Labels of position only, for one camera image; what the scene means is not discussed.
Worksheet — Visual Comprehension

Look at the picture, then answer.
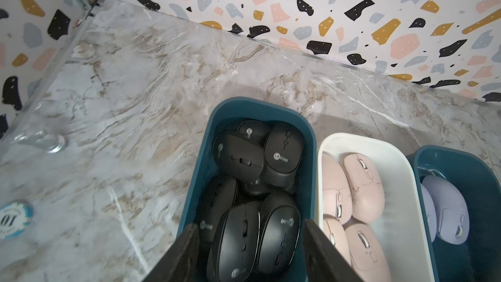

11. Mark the teal storage box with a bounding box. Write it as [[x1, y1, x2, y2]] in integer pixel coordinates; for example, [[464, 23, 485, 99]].
[[407, 145, 500, 281], [180, 97, 317, 281]]

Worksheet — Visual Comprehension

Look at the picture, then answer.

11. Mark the left teal storage box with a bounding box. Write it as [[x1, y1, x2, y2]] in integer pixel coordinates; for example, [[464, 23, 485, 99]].
[[180, 97, 317, 281]]

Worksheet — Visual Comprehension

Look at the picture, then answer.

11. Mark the purple mouse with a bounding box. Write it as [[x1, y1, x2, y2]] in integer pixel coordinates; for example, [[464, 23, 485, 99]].
[[421, 175, 470, 245], [420, 184, 437, 242]]

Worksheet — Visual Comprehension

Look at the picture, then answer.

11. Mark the right teal storage box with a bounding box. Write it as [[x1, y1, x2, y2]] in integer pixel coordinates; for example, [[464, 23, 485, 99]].
[[407, 145, 500, 281]]

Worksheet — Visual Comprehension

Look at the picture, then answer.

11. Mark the metal ring on table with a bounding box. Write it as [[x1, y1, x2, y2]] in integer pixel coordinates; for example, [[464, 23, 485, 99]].
[[13, 131, 68, 154]]

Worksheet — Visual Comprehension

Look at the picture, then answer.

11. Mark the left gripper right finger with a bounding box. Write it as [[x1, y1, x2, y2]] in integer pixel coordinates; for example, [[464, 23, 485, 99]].
[[303, 219, 363, 282]]

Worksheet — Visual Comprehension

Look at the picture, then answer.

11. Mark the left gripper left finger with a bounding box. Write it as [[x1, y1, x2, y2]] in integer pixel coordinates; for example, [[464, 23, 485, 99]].
[[144, 223, 200, 282]]

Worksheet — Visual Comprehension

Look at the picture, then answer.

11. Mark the black mouse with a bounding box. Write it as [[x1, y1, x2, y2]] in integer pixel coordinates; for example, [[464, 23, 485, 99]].
[[213, 132, 264, 184], [194, 175, 238, 244], [257, 191, 301, 275], [241, 179, 275, 197], [237, 120, 272, 147], [261, 122, 305, 188], [206, 202, 260, 281]]

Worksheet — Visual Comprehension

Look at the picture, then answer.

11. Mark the pink mouse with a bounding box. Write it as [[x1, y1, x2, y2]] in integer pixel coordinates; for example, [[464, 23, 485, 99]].
[[321, 154, 353, 225], [345, 223, 391, 281], [343, 154, 386, 223], [323, 217, 351, 265]]

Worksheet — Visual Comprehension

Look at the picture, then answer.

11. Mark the white storage box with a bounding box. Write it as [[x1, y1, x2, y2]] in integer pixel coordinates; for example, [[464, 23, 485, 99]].
[[318, 133, 437, 281]]

